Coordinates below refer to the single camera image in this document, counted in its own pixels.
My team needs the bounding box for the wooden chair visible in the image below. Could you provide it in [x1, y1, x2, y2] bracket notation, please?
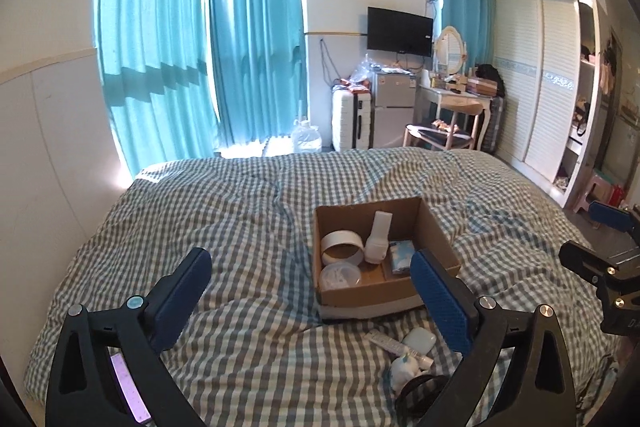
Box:
[402, 102, 484, 150]

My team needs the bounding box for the white tube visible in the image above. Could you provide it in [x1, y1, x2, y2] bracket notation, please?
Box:
[364, 329, 433, 371]

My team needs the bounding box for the black wall television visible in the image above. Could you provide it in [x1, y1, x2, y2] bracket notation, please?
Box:
[367, 6, 434, 57]

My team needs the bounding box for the checkered bed duvet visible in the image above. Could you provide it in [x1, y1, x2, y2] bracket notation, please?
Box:
[24, 147, 617, 426]

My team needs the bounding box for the white plastic bottle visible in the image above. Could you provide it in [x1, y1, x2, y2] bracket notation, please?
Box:
[364, 210, 393, 265]

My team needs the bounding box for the light blue earbuds case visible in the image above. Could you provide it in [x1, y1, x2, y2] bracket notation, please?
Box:
[401, 327, 437, 357]

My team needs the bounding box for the silver mini fridge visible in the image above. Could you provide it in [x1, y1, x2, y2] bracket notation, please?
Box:
[372, 72, 416, 148]

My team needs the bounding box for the large blue curtain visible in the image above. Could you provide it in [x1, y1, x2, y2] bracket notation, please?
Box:
[93, 0, 308, 173]

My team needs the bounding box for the clear plastic bag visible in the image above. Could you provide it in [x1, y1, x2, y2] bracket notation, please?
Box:
[291, 120, 322, 154]

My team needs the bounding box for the white dressing table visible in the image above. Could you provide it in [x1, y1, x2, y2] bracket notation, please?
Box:
[416, 81, 504, 154]

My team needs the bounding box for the small blue curtain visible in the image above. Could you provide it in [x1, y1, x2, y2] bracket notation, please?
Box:
[433, 0, 497, 73]

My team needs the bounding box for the black bag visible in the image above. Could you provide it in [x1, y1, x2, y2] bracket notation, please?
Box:
[475, 64, 506, 98]

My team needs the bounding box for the black round lid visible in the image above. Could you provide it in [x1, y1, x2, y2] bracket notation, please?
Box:
[395, 374, 449, 421]

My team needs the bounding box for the clear plastic round container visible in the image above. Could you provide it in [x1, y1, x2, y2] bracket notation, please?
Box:
[320, 261, 361, 291]

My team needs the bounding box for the white sliding wardrobe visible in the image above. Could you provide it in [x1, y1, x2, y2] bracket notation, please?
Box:
[492, 0, 606, 208]

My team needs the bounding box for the white suitcase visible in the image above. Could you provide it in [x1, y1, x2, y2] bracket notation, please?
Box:
[331, 89, 372, 152]

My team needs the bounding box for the brown cardboard box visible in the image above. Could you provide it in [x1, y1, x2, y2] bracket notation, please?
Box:
[312, 197, 460, 321]

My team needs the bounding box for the pink plastic stool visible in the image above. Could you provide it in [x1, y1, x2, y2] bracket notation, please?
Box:
[573, 172, 614, 213]

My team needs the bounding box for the blue tissue pack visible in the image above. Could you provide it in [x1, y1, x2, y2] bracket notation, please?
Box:
[390, 239, 416, 275]

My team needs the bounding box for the oval vanity mirror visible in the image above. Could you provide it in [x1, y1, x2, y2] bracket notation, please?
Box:
[434, 26, 468, 76]

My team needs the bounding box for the white tape roll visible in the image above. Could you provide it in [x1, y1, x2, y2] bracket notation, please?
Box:
[320, 230, 364, 265]

